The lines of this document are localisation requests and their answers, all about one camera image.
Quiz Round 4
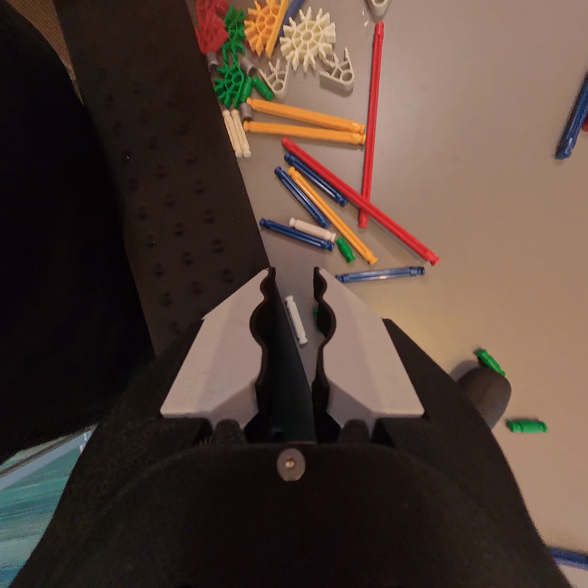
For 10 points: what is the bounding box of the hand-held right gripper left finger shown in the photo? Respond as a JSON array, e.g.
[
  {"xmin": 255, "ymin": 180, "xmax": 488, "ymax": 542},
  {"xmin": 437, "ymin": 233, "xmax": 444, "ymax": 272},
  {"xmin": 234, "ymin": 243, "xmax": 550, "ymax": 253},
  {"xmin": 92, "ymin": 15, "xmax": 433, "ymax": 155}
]
[{"xmin": 159, "ymin": 267, "xmax": 276, "ymax": 430}]

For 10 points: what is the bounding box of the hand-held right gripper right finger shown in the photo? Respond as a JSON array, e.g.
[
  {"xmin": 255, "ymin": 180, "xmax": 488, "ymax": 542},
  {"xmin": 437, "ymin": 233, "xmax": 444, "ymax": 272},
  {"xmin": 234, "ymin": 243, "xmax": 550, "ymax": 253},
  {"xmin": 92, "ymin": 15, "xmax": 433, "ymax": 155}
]
[{"xmin": 312, "ymin": 266, "xmax": 425, "ymax": 430}]

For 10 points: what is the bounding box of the short white rod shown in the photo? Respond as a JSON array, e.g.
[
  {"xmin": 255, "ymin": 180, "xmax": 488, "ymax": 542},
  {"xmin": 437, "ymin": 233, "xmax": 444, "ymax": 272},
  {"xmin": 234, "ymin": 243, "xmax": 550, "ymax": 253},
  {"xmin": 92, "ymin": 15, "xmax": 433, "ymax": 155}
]
[
  {"xmin": 285, "ymin": 295, "xmax": 309, "ymax": 346},
  {"xmin": 231, "ymin": 109, "xmax": 252, "ymax": 158},
  {"xmin": 289, "ymin": 217, "xmax": 336, "ymax": 241},
  {"xmin": 223, "ymin": 109, "xmax": 242, "ymax": 158}
]

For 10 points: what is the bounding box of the blue plastic rod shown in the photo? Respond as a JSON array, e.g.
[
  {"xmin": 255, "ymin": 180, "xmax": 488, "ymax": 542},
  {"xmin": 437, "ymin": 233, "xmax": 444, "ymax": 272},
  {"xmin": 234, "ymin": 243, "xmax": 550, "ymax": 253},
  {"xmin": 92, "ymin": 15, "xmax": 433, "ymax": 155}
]
[
  {"xmin": 335, "ymin": 266, "xmax": 426, "ymax": 284},
  {"xmin": 283, "ymin": 153, "xmax": 349, "ymax": 207},
  {"xmin": 274, "ymin": 166, "xmax": 330, "ymax": 229},
  {"xmin": 278, "ymin": 0, "xmax": 306, "ymax": 26},
  {"xmin": 554, "ymin": 71, "xmax": 588, "ymax": 160},
  {"xmin": 259, "ymin": 218, "xmax": 335, "ymax": 252}
]

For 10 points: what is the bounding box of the black foam cylinder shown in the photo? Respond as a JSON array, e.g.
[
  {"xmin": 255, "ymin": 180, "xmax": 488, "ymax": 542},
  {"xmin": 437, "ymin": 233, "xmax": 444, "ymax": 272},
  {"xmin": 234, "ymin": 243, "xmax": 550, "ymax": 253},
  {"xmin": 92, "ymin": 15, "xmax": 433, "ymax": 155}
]
[{"xmin": 450, "ymin": 360, "xmax": 512, "ymax": 430}]

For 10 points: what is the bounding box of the long red rod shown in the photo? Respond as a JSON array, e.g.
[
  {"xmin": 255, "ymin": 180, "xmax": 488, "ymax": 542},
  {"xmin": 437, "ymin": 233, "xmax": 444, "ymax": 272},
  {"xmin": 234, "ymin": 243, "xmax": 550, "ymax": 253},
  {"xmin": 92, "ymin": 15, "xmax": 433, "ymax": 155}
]
[
  {"xmin": 281, "ymin": 137, "xmax": 441, "ymax": 267},
  {"xmin": 357, "ymin": 21, "xmax": 386, "ymax": 229}
]

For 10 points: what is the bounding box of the yellow plastic rod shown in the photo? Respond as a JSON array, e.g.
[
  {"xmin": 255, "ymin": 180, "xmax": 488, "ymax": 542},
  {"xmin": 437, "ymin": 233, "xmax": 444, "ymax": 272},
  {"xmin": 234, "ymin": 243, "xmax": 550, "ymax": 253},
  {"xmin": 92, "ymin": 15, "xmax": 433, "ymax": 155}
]
[
  {"xmin": 288, "ymin": 166, "xmax": 379, "ymax": 266},
  {"xmin": 243, "ymin": 120, "xmax": 367, "ymax": 147},
  {"xmin": 247, "ymin": 97, "xmax": 367, "ymax": 135}
]

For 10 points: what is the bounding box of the black perforated foam strip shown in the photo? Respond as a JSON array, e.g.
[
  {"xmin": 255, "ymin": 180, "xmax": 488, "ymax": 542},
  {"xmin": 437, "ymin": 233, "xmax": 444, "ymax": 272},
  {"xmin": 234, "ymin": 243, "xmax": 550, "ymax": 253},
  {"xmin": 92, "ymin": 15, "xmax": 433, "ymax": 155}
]
[{"xmin": 53, "ymin": 0, "xmax": 318, "ymax": 444}]

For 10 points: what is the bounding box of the green fan connector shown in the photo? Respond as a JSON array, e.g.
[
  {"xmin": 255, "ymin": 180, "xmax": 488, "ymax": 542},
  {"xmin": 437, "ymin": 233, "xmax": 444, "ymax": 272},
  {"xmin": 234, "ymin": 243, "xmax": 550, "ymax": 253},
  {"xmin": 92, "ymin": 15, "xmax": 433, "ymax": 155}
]
[
  {"xmin": 223, "ymin": 6, "xmax": 249, "ymax": 58},
  {"xmin": 213, "ymin": 62, "xmax": 253, "ymax": 104}
]

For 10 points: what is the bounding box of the white snowflake connector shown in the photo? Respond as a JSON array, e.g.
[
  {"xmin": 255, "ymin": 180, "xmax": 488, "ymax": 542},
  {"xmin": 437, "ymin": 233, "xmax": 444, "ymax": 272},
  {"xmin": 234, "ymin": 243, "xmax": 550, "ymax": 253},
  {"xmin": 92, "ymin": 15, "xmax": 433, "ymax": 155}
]
[{"xmin": 279, "ymin": 7, "xmax": 337, "ymax": 73}]

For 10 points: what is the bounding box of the red fan connector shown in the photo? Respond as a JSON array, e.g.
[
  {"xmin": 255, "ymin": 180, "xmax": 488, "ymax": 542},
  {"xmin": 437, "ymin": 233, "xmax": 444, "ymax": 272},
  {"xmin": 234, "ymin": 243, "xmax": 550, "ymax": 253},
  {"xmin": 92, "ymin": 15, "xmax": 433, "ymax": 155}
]
[{"xmin": 195, "ymin": 0, "xmax": 230, "ymax": 55}]

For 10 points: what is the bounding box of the yellow fan connector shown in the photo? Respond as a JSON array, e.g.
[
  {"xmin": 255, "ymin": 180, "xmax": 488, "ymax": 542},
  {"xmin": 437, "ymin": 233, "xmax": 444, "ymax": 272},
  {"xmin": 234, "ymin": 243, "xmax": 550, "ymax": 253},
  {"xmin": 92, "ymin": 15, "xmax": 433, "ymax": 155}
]
[{"xmin": 243, "ymin": 0, "xmax": 290, "ymax": 58}]

